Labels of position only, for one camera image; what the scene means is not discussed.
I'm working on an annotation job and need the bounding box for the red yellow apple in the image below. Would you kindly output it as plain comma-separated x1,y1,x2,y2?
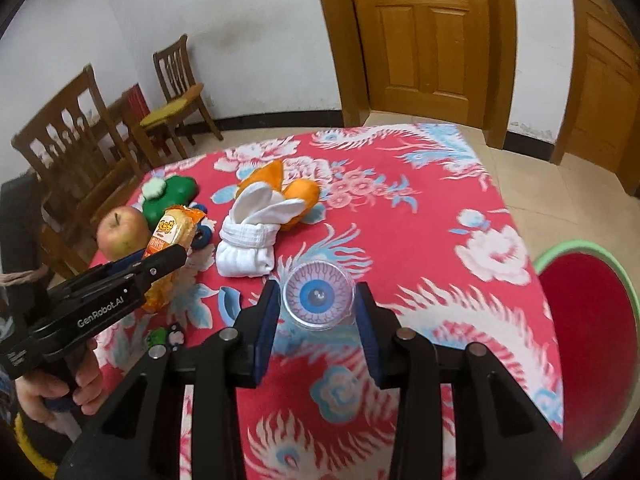
96,206,151,261

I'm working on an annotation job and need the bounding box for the right wooden door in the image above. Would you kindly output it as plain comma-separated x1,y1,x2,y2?
551,0,639,196

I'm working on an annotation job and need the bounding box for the red bin green rim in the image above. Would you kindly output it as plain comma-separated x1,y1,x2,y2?
534,240,639,457

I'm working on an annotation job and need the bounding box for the left wooden door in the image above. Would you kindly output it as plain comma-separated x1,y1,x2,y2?
320,0,516,148

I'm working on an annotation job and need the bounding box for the person left hand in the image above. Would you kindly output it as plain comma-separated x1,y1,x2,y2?
15,339,107,434

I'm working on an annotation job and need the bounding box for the red floral tablecloth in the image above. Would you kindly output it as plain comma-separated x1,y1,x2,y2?
89,122,565,480

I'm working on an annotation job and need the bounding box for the far chair yellow cushion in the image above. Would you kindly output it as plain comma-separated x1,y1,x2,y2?
140,34,224,159

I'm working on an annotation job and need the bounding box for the green toy pepper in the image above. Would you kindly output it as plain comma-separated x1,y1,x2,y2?
141,174,200,231

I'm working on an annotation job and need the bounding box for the wooden door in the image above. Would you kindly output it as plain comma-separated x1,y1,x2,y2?
320,0,516,148
551,0,639,196

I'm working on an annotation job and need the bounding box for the orange cloth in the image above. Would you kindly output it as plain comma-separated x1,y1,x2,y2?
235,159,320,231

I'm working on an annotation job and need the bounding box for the eyeball plastic lid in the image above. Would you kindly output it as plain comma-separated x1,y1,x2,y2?
282,260,355,332

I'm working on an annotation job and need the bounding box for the white sock bundle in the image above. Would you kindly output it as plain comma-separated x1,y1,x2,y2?
215,182,306,278

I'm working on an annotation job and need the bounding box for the near wooden chair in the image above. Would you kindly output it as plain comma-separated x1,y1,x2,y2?
11,65,143,278

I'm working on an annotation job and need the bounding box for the orange snack packet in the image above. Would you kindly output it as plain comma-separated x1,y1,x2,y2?
142,205,206,313

